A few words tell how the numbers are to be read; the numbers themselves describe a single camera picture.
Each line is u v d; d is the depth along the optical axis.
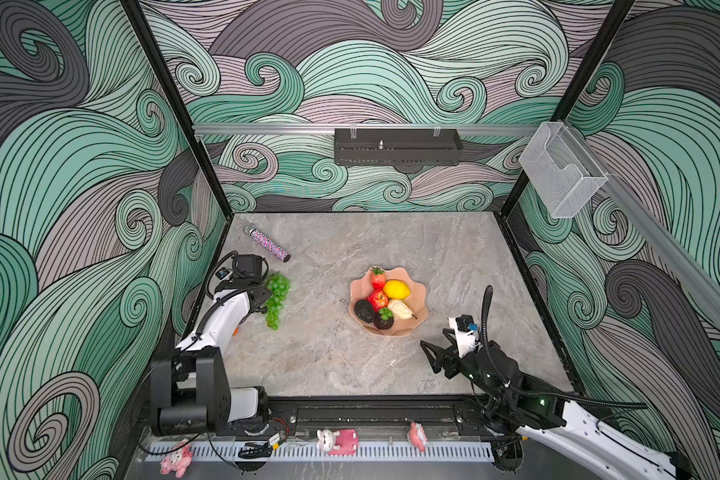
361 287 0.94
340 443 0.68
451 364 0.64
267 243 1.07
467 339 0.63
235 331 0.55
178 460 0.65
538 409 0.54
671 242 0.59
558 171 0.80
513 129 0.95
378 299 0.88
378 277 0.92
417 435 0.67
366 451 0.70
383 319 0.83
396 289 0.92
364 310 0.84
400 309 0.86
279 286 0.93
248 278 0.67
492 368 0.53
